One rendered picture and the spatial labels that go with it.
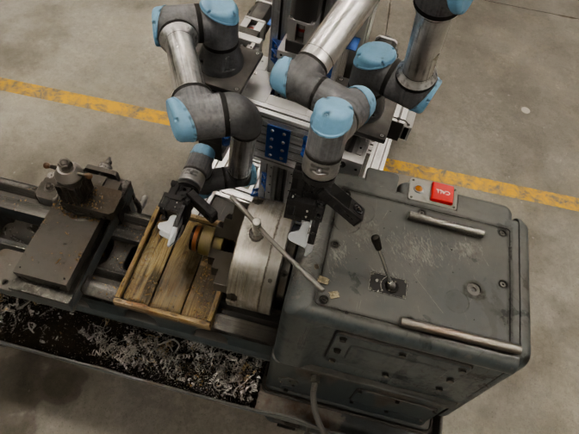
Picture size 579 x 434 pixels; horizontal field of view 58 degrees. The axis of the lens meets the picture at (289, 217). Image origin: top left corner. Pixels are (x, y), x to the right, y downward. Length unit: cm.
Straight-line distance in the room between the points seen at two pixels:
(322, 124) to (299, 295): 46
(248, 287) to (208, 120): 43
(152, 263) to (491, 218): 102
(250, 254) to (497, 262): 63
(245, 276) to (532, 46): 346
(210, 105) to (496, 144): 248
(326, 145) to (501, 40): 346
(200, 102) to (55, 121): 210
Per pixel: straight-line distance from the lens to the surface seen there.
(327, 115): 95
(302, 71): 109
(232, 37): 173
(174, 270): 168
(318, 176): 102
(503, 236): 148
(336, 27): 115
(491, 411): 270
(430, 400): 165
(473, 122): 362
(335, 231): 134
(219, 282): 140
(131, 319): 183
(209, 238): 146
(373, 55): 160
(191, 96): 137
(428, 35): 138
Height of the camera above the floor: 238
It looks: 57 degrees down
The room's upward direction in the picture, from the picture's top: 10 degrees clockwise
